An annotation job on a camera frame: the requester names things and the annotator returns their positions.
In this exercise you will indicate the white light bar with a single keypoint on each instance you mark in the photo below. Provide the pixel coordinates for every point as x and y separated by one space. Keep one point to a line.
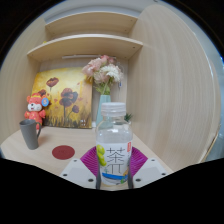
80 56

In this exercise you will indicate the tall teal vase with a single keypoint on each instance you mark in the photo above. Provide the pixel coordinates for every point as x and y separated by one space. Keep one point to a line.
102 100

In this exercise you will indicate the flat round red coaster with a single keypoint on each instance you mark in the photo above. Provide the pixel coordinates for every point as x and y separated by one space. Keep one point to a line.
63 152

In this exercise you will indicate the grey mug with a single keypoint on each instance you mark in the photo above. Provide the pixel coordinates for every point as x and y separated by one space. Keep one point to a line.
29 135

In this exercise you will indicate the clear plastic drink bottle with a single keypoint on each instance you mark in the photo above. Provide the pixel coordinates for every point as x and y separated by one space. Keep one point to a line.
114 140

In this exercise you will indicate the light wooden shelf unit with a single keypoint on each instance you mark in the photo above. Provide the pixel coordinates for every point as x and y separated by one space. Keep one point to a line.
86 45

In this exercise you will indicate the yellow poppy flower painting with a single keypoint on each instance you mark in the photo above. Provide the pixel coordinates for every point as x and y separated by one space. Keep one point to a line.
68 100

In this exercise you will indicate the pink and white flower bouquet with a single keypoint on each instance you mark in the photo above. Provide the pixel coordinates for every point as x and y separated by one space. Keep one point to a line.
103 71

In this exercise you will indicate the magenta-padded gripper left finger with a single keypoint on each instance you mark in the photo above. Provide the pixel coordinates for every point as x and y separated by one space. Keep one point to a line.
76 171

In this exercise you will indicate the red and white plush toy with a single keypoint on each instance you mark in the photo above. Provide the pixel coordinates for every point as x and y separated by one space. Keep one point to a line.
34 111

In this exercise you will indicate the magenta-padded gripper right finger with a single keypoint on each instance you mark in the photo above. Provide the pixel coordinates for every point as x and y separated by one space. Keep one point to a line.
150 171

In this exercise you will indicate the small potted succulent plant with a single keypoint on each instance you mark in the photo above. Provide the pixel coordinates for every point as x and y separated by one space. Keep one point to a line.
128 117

